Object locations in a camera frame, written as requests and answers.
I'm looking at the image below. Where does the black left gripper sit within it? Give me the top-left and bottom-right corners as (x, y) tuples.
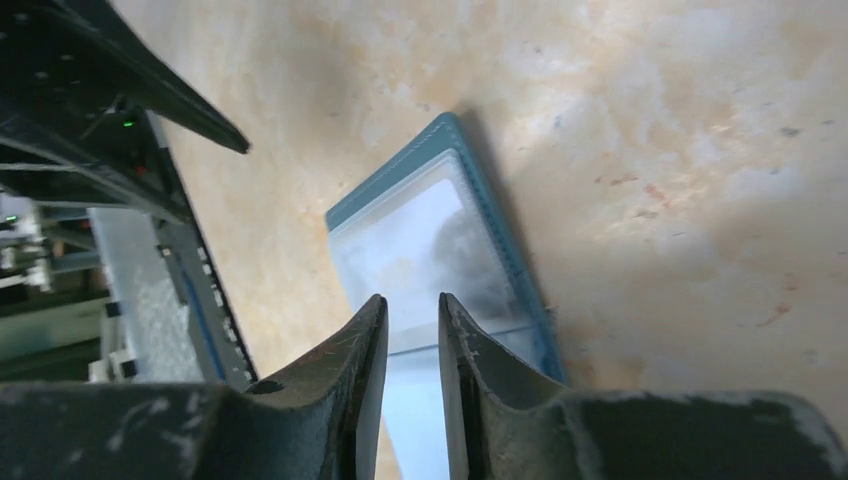
(1, 1), (250, 222)

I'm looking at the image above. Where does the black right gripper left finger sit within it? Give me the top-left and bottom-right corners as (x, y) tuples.
(1, 295), (388, 479)

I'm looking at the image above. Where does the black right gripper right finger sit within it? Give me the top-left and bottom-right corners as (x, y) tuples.
(438, 293), (847, 479)

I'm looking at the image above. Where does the teal leather card holder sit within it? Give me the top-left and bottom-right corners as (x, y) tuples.
(325, 112), (567, 479)

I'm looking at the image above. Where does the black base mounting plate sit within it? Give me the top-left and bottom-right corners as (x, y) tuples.
(146, 111), (258, 391)

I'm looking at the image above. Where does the aluminium frame rail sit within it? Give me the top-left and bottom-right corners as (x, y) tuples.
(88, 208), (204, 382)

